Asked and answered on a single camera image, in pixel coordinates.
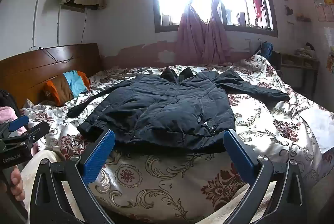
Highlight red hanging clothes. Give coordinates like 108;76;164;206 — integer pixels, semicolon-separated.
249;0;264;24

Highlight brown wooden headboard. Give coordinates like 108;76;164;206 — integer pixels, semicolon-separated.
0;43;104;110

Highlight orange brown blue pillow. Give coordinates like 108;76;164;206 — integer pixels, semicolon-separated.
43;70;91;107

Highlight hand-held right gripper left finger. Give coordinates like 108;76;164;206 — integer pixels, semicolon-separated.
29;129;116;224

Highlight cream fleece blanket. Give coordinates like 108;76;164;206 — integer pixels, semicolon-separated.
19;150;278;224

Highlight clutter on desk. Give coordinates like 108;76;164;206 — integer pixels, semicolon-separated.
294;43;318;58

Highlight pink red curtain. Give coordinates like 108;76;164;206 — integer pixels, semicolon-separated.
163;0;212;64
201;0;246;65

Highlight colourful cartoon wall sticker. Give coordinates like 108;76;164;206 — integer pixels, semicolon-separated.
326;47;334;74

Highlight paper wall calendar sheets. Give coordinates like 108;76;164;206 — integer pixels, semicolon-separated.
309;0;334;23

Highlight person's left hand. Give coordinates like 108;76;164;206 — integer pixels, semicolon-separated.
9;165;26;202

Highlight floral patterned quilt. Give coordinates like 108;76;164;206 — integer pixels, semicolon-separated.
19;54;334;216

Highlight white sheet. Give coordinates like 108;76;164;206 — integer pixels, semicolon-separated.
300;106;334;155

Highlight small wooden wall shelf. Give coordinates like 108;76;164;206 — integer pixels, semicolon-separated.
61;2;87;14

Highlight dark navy padded jacket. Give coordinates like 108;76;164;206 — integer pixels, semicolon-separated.
67;66;291;152

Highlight blue backpack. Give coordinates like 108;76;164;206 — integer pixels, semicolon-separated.
257;42;274;59

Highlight white air conditioner hose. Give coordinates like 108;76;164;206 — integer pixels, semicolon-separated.
32;0;51;48

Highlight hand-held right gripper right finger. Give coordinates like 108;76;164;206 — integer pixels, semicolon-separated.
223;129;306;224

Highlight black cable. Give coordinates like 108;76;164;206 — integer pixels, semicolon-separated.
39;6;87;64

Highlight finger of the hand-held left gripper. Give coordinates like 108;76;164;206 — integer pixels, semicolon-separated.
14;121;51;148
0;115;30;140

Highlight dark bag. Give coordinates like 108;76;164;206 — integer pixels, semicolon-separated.
0;89;21;120

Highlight wooden desk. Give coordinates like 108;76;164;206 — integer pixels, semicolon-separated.
275;51;321;95

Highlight pink cloth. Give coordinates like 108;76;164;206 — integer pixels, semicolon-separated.
0;106;35;157

